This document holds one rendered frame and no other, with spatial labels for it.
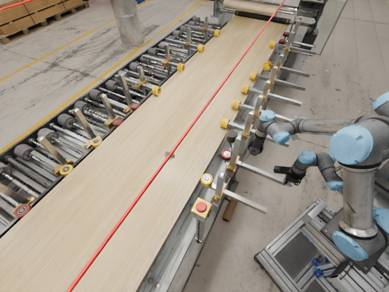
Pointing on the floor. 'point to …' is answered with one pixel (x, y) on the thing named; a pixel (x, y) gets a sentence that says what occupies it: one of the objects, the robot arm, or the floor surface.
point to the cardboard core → (229, 210)
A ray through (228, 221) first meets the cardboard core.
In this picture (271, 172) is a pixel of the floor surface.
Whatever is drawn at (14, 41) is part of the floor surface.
